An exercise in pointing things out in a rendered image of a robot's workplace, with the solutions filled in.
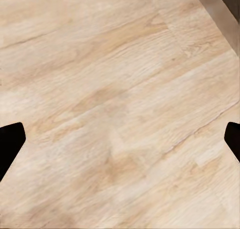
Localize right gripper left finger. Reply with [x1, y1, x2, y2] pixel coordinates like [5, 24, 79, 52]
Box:
[0, 122, 26, 182]

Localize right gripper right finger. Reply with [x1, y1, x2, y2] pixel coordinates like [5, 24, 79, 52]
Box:
[224, 121, 240, 162]

